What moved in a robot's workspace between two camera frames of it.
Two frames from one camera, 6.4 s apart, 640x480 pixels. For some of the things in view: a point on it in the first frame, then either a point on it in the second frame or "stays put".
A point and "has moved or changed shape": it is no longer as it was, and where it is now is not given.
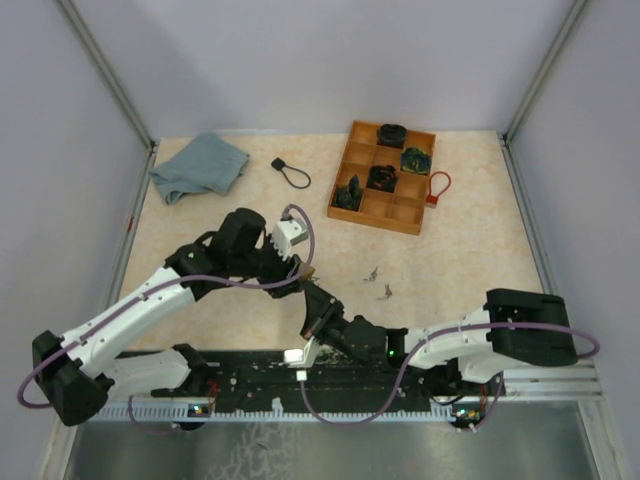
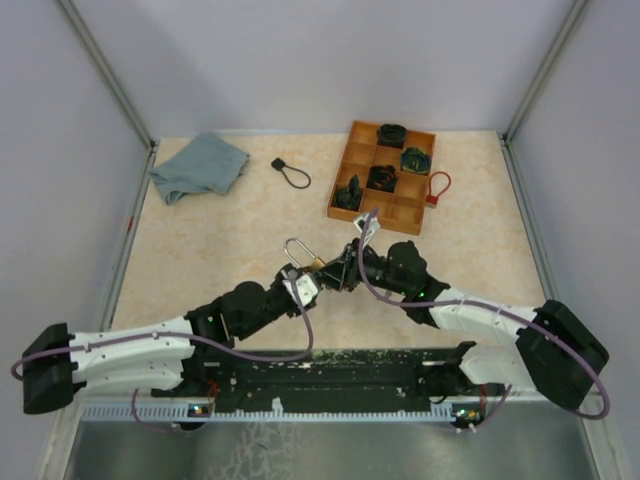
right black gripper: (320, 310) -> (345, 272)
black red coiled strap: (382, 178) stays put
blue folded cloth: (203, 166) stays put
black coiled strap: (391, 135) stays put
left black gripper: (284, 269) -> (281, 274)
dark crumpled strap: (350, 197) stays put
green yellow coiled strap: (414, 160) stays put
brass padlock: (309, 273) has moved or changed shape
